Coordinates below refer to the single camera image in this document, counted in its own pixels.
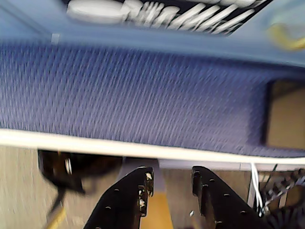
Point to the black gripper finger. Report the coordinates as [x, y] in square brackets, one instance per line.
[221, 207]
[119, 205]

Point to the red and black robot base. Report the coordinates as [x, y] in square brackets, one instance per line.
[281, 188]

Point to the blue toy kitchen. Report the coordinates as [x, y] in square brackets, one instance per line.
[23, 19]

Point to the black table clamp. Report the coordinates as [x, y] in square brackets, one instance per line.
[59, 171]

